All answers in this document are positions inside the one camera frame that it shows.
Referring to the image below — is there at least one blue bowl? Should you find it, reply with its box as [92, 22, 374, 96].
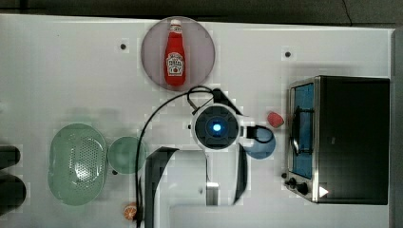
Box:
[244, 129, 277, 160]

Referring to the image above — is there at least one green metal cup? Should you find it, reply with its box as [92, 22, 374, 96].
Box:
[107, 136, 147, 175]

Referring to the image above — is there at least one grey round plate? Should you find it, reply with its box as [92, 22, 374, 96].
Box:
[141, 16, 216, 91]

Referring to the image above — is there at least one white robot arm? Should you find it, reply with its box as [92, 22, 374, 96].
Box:
[141, 104, 253, 228]

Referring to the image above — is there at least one green perforated colander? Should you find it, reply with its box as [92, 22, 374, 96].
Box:
[48, 123, 107, 206]

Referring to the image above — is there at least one black cylinder upper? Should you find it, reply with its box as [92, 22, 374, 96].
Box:
[0, 145, 21, 169]

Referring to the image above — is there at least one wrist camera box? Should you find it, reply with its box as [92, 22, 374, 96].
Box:
[212, 88, 242, 116]

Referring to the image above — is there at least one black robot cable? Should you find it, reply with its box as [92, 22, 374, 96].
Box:
[134, 85, 217, 228]

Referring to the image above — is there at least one red plush ketchup bottle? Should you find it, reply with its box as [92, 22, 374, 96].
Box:
[163, 19, 186, 86]

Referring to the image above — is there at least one plush orange slice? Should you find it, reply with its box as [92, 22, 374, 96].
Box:
[124, 202, 137, 220]

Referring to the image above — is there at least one black toaster oven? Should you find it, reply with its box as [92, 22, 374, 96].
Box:
[282, 75, 391, 205]

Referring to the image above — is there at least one plush strawberry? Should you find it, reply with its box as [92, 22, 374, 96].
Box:
[267, 112, 284, 128]

